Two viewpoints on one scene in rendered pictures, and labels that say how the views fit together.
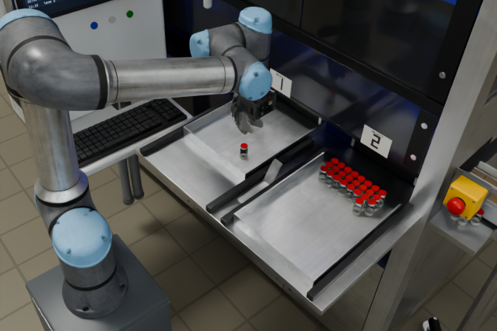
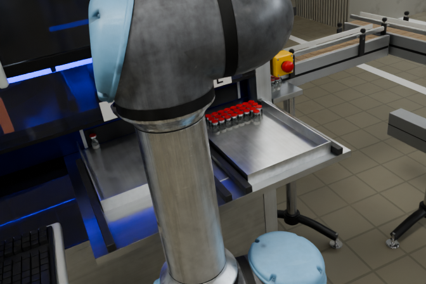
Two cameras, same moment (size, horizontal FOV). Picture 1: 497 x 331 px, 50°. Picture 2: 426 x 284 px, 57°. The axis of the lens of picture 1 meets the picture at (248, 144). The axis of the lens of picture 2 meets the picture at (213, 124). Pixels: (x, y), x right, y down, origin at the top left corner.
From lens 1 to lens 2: 1.07 m
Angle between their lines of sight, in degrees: 55
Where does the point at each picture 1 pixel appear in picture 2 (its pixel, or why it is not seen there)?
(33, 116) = (203, 142)
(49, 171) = (219, 234)
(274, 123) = (129, 149)
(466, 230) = (284, 89)
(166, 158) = (132, 229)
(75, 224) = (277, 257)
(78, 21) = not seen: outside the picture
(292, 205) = (239, 151)
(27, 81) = (277, 6)
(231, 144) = (141, 177)
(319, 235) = (276, 142)
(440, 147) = not seen: hidden behind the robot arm
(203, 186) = not seen: hidden behind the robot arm
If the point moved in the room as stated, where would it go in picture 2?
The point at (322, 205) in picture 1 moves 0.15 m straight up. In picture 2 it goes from (244, 137) to (240, 91)
